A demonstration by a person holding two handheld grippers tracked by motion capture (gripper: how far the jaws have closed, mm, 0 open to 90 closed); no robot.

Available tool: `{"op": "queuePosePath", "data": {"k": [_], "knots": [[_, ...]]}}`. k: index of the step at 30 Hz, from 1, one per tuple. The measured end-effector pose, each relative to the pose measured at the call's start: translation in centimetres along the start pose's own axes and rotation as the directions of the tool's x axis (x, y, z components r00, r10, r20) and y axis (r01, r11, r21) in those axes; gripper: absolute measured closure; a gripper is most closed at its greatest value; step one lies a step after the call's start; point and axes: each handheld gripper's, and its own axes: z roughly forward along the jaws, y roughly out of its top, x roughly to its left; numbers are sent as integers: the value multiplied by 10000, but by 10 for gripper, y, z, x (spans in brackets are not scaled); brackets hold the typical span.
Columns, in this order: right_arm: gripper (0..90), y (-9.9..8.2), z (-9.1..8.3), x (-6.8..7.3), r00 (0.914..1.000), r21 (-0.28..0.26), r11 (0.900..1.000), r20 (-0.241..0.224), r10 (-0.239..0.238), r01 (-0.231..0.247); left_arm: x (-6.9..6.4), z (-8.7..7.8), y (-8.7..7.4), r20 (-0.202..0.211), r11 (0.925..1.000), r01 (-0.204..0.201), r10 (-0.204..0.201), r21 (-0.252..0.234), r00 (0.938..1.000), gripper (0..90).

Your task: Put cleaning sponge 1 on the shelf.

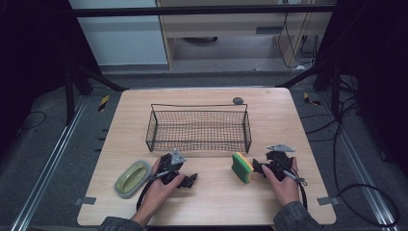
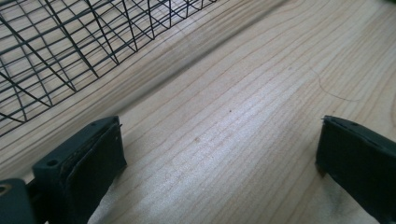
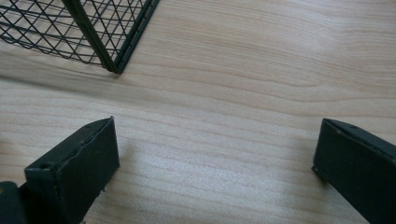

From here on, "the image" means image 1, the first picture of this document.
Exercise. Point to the black metal stand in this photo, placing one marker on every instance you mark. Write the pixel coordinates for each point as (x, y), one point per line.
(69, 96)
(333, 89)

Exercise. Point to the yellow and black tape strip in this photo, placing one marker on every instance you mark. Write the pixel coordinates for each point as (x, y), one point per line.
(309, 99)
(103, 103)

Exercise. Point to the grey round disc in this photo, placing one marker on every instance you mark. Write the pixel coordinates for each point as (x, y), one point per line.
(238, 100)

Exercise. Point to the yellow and green sponge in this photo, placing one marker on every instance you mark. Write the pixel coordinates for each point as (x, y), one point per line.
(242, 167)

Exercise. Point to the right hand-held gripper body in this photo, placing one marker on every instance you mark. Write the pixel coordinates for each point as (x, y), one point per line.
(278, 163)

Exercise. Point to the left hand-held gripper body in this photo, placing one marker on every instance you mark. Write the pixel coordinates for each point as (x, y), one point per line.
(167, 166)

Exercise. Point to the black horizontal bar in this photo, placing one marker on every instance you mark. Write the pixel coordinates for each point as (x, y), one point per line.
(192, 11)

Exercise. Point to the white cabinet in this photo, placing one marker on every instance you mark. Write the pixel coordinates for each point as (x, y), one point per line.
(122, 38)

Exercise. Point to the aluminium floor rail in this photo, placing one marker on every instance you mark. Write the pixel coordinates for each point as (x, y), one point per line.
(48, 163)
(359, 166)

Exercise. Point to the person's right hand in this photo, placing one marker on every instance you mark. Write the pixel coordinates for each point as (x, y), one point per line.
(282, 189)

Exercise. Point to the person's left hand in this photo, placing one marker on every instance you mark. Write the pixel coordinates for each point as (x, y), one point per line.
(157, 192)

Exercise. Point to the grey tape piece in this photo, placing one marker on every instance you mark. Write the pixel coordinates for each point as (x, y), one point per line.
(327, 201)
(85, 200)

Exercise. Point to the light wooden desk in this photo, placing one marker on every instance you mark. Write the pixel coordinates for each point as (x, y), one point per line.
(224, 25)

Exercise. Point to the green and grey soap dish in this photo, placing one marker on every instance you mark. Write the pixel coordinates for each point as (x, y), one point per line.
(132, 178)

